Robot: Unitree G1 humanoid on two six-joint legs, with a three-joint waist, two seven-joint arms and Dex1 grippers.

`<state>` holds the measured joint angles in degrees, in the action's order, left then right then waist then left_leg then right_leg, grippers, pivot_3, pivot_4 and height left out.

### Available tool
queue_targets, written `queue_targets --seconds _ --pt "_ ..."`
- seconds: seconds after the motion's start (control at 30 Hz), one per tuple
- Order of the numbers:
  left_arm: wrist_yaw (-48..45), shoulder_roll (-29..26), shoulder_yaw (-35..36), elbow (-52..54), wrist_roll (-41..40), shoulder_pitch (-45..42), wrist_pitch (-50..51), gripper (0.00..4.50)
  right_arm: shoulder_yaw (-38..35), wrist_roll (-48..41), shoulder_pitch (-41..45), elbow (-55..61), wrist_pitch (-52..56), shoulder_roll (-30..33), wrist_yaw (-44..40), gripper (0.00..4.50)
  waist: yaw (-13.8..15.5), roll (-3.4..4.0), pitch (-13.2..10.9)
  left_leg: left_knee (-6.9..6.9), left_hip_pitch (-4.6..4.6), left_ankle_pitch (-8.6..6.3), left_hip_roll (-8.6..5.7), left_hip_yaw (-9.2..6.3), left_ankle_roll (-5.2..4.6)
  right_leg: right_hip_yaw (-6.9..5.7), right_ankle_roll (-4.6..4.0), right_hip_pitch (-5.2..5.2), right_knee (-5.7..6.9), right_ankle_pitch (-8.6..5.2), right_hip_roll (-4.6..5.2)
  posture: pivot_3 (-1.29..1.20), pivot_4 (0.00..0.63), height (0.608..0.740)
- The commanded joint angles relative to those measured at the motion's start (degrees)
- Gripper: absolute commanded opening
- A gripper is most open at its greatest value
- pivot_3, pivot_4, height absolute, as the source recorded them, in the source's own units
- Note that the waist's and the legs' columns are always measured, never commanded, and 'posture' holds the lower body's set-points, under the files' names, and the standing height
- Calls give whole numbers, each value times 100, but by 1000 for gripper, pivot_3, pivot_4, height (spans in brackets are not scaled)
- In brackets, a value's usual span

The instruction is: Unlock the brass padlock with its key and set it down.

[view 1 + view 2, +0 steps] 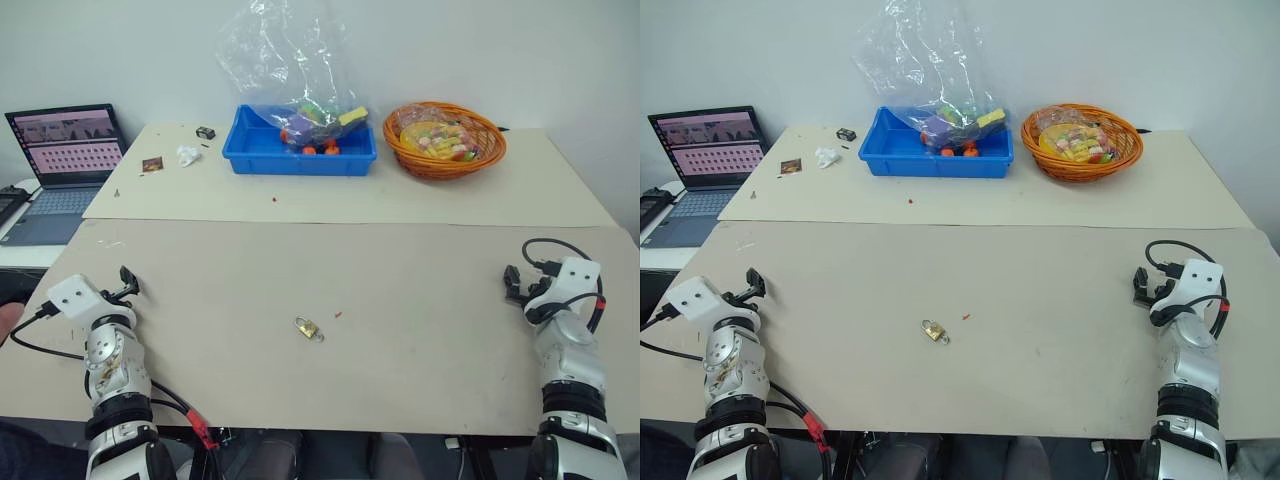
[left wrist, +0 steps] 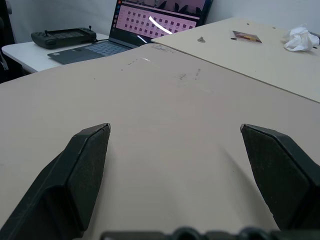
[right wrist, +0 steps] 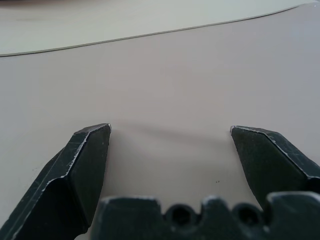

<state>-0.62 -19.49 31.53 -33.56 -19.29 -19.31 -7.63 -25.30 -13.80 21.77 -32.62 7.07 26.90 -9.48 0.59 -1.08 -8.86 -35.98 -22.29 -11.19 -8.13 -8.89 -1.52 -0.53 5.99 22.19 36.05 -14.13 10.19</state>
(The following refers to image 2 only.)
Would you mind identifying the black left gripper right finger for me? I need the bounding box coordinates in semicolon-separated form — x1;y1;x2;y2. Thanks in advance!
239;123;320;232

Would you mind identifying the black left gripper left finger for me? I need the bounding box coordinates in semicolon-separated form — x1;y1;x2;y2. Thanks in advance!
0;122;112;240

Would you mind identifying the white side table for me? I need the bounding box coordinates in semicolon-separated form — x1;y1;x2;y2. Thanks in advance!
1;33;110;75

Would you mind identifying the crumpled white tissue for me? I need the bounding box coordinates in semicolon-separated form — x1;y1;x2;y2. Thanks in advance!
282;23;320;53

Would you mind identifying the small brown printed card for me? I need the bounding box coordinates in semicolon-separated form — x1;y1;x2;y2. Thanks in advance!
232;30;263;44

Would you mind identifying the black handheld remote controller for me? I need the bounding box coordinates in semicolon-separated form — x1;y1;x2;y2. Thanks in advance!
30;25;98;50

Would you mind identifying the grey open laptop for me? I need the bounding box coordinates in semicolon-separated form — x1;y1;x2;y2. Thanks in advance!
47;0;214;66

